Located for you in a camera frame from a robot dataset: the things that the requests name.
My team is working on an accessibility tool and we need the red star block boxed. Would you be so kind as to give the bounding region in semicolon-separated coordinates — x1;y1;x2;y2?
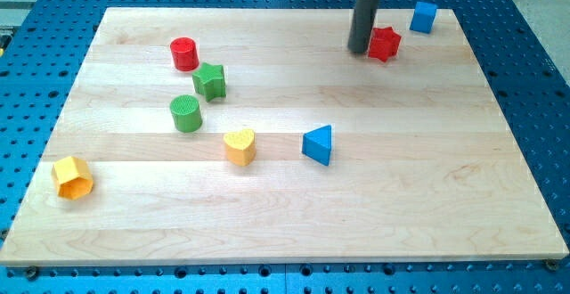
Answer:
368;27;402;62

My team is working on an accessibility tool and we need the yellow hexagon block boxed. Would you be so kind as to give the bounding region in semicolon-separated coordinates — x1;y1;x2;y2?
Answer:
52;156;94;200

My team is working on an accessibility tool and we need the blue triangle block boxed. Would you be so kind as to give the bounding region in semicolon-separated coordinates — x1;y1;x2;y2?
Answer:
302;125;332;166

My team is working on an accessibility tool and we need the yellow heart block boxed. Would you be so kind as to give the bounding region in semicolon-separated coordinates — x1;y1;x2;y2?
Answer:
223;128;257;167

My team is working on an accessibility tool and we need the green star block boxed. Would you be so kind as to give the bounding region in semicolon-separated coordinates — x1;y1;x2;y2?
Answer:
192;62;226;102

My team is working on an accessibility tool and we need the light wooden board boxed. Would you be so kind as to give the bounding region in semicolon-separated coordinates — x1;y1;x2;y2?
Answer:
1;7;568;266

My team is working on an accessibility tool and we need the green cylinder block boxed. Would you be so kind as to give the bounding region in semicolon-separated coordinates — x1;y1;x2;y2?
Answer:
169;94;202;133

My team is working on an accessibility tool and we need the red cylinder block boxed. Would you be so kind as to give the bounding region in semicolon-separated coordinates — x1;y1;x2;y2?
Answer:
170;37;200;71

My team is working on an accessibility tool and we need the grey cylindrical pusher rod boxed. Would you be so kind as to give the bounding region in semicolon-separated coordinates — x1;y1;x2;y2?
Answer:
347;0;379;54

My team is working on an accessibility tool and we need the blue cube block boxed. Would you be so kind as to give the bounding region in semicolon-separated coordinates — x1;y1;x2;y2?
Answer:
409;2;438;34

